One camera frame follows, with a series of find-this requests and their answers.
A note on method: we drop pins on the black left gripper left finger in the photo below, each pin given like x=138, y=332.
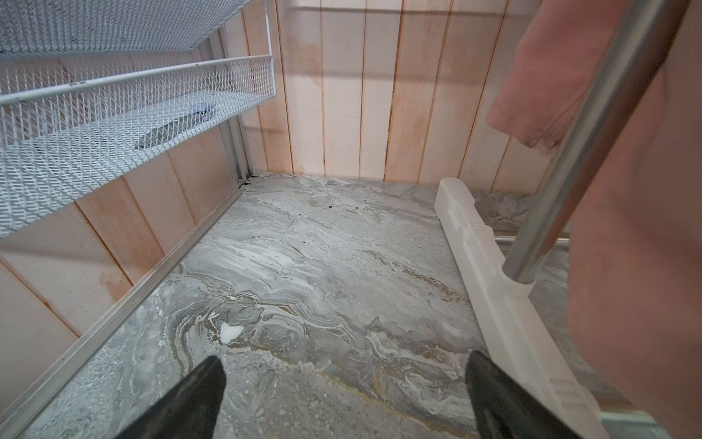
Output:
x=189, y=410

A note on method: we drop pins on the white wire mesh wall shelf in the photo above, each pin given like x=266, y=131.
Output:
x=91, y=90

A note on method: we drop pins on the pink jacket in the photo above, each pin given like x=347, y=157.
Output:
x=634, y=298

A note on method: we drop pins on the metal clothes rack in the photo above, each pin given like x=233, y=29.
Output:
x=499, y=285

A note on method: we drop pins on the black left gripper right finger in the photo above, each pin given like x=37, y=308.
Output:
x=503, y=409

